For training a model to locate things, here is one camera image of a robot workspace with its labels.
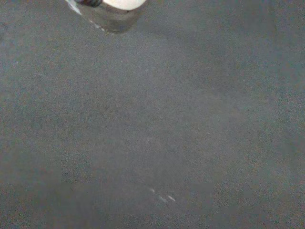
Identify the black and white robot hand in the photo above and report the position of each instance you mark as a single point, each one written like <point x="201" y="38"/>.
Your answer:
<point x="88" y="2"/>

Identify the black bench cloth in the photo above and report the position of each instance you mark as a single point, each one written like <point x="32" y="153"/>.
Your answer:
<point x="152" y="119"/>

